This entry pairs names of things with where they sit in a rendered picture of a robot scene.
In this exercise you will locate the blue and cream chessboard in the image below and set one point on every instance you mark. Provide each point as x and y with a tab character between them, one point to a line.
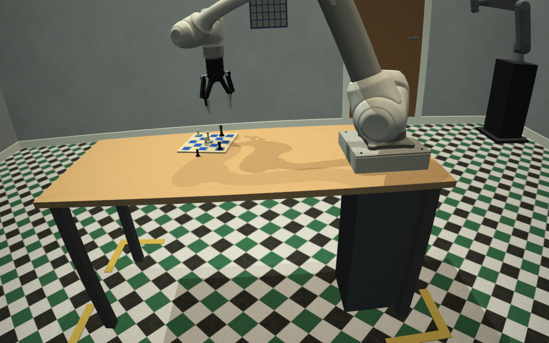
197	142

